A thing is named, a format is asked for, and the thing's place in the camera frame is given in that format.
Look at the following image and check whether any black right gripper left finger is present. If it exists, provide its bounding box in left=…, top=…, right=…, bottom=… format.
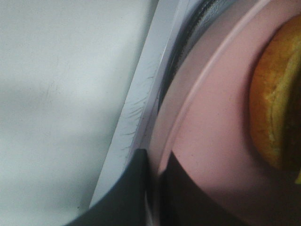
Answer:
left=68, top=149, right=148, bottom=226

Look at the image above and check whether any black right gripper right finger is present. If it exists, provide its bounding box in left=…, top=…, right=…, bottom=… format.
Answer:
left=159, top=154, right=301, bottom=226

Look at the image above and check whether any pink round plate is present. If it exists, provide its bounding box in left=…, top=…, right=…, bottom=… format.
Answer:
left=148, top=0, right=301, bottom=226

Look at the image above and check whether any toy burger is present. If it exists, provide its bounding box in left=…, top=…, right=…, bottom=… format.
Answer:
left=249, top=15, right=301, bottom=172

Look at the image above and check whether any white microwave oven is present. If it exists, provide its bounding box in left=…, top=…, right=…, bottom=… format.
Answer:
left=89, top=0, right=236, bottom=209

